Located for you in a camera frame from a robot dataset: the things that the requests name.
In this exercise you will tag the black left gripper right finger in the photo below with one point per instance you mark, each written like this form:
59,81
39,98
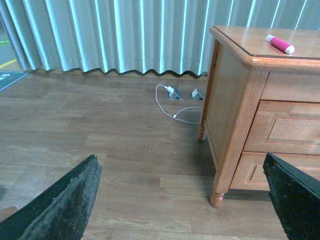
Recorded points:
295,197

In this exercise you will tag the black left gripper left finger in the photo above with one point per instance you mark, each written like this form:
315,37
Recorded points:
62,211

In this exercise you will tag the wooden drawer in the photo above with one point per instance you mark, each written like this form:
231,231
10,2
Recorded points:
249,174
285,127

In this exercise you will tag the pink marker with white cap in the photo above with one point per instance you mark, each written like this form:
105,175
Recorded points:
280,44

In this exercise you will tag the wooden nightstand cabinet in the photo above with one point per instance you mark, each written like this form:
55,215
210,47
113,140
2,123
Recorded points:
245,70

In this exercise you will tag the right floor power socket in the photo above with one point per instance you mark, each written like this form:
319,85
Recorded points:
196,95

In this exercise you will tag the floor power socket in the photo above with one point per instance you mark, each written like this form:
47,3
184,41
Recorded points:
196,95
175,95

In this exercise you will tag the left floor power socket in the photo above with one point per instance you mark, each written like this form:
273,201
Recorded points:
175,95

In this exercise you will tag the white charger plug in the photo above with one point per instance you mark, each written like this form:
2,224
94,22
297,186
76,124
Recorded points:
169,89

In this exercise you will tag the grey pleated curtain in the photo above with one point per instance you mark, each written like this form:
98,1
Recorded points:
140,35

